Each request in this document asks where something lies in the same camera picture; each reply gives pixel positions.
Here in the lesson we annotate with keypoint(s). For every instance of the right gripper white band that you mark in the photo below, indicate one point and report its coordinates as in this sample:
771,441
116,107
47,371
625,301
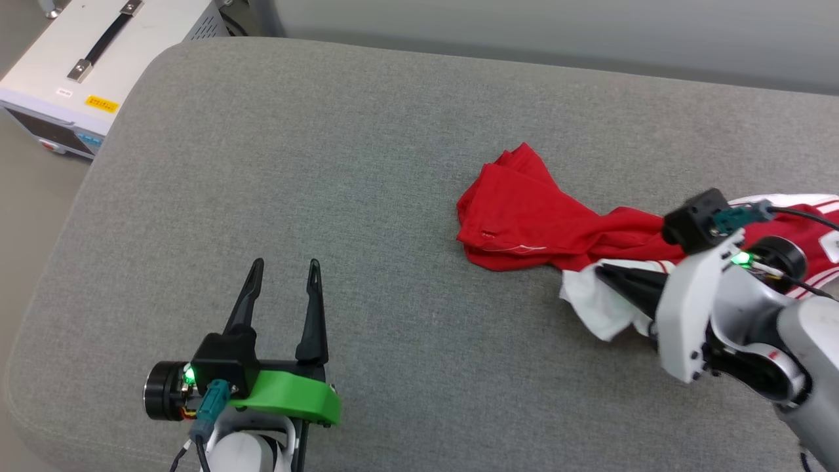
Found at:
685,314

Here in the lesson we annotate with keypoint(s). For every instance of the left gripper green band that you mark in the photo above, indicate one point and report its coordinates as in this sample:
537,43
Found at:
295,393

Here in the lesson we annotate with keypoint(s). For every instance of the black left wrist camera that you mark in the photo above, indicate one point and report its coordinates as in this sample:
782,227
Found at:
223,357

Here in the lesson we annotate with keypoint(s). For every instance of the white partition panel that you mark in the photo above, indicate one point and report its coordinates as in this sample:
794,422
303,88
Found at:
524,33

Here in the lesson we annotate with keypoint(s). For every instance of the teal camera connector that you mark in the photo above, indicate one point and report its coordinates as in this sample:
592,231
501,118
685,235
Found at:
734,219
213,403

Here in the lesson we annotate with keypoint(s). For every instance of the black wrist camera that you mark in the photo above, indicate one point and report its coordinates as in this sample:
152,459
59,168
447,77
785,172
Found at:
223,357
691,219

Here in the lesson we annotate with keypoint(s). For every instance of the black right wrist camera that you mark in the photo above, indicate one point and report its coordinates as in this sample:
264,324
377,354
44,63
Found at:
691,219

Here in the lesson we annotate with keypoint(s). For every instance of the white metal equipment box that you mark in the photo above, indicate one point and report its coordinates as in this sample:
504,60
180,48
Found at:
52,72

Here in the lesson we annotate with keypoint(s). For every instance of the teal left camera connector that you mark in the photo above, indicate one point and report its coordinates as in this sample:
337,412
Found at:
213,403

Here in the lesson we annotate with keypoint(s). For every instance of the red and white shirt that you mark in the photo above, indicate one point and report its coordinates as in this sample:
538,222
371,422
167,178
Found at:
524,216

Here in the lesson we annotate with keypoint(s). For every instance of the teal right camera connector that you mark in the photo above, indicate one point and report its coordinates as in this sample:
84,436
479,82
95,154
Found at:
734,219

